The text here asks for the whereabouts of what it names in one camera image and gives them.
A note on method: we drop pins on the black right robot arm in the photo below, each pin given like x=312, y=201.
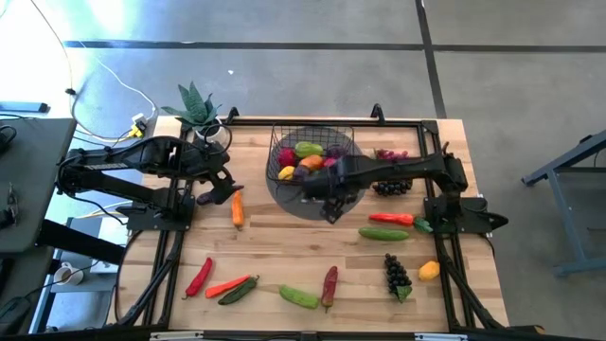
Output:
x=402, y=166

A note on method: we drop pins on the purple eggplant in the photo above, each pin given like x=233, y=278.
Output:
x=203, y=199

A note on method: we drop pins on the yellow plug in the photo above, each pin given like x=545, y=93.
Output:
x=136, y=131

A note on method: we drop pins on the big red round fruit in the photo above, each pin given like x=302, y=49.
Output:
x=286, y=156

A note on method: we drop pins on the black table frame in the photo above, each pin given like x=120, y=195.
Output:
x=331, y=122

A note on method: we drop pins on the light green bitter gourd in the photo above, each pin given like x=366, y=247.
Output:
x=298, y=297

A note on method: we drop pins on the small red fruit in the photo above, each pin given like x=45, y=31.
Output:
x=330, y=162

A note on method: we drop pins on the grey round mat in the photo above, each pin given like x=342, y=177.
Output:
x=293, y=206

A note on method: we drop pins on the white power adapter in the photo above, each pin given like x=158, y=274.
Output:
x=139, y=118

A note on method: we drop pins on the black grape bunch with leaf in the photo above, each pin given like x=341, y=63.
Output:
x=390, y=188
x=395, y=274

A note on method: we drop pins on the blue flat object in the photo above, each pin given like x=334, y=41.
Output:
x=23, y=106

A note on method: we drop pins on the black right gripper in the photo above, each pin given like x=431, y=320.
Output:
x=331, y=184

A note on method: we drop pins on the red grape bunch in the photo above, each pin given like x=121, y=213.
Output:
x=392, y=154

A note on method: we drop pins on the red green chili pepper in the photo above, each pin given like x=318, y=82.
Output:
x=329, y=284

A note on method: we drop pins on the orange fruit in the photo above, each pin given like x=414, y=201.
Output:
x=311, y=162

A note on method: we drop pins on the green fruit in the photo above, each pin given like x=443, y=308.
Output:
x=308, y=149

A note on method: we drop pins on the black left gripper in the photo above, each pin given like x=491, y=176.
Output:
x=215, y=168

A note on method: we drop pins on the dark green chili pepper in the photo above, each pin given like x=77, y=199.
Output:
x=237, y=292

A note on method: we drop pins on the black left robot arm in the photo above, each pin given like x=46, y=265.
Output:
x=118, y=163

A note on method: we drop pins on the black frame clamp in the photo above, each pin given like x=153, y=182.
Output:
x=377, y=113
x=232, y=114

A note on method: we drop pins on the yellow lemon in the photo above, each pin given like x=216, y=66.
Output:
x=286, y=173
x=429, y=271

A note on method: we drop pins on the dark purple round fruit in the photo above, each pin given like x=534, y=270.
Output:
x=301, y=171

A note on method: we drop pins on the white mug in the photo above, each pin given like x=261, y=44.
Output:
x=66, y=274

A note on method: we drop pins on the white plant pot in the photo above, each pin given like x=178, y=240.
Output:
x=211, y=131

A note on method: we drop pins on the white label strip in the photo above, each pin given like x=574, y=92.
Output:
x=440, y=337
x=175, y=335

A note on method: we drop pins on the purple grape bunch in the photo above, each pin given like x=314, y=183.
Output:
x=336, y=151

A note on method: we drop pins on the grey side desk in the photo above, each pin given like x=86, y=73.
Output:
x=33, y=180

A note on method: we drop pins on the green potted plant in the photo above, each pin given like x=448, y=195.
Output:
x=196, y=106

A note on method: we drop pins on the green cucumber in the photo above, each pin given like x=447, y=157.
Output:
x=383, y=234

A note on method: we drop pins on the blue metal table frame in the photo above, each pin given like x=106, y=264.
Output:
x=570, y=213

